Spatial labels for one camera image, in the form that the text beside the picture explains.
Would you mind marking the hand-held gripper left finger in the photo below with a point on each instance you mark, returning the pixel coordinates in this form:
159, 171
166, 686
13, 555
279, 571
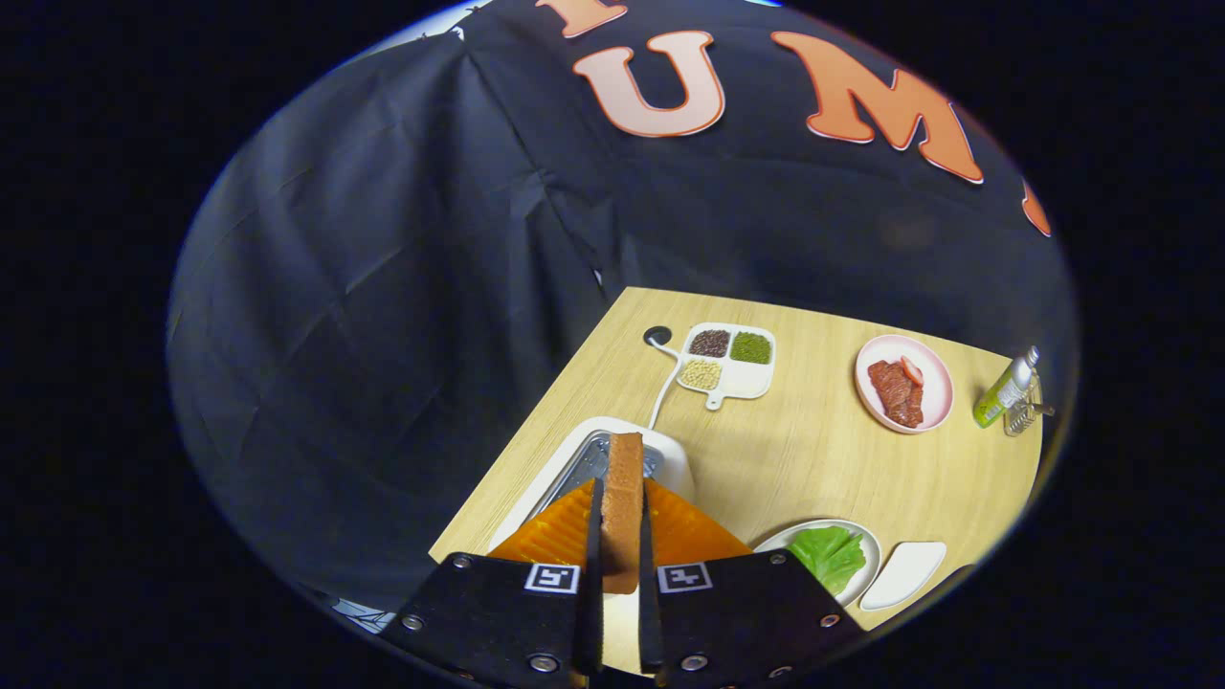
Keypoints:
591, 612

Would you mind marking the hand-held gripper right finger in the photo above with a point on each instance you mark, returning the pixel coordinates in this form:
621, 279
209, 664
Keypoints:
649, 622

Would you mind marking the toasted bread slice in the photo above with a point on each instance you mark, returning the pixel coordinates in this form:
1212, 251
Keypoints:
622, 507

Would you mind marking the green lettuce leaf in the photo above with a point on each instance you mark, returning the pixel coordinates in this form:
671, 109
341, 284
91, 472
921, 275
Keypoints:
828, 560

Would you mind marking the white toaster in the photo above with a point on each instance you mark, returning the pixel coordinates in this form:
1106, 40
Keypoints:
675, 459

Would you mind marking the round white plate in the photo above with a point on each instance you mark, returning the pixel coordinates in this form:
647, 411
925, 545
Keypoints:
869, 560

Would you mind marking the white divided bean dish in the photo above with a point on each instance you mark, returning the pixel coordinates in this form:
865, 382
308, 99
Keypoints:
746, 383

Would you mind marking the square white plate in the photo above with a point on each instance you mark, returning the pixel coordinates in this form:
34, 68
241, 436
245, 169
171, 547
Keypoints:
904, 574

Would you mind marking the brown meat piece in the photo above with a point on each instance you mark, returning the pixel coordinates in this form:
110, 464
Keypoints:
895, 392

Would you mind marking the red sausage slice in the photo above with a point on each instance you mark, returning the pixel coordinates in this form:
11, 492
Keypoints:
912, 370

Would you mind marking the pink plate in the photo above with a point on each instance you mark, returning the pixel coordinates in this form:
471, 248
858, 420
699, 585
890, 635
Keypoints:
933, 392

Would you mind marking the black backdrop cloth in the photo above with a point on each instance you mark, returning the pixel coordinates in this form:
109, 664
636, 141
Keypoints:
383, 287

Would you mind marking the green label bottle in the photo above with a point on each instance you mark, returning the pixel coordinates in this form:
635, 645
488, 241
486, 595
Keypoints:
1000, 397

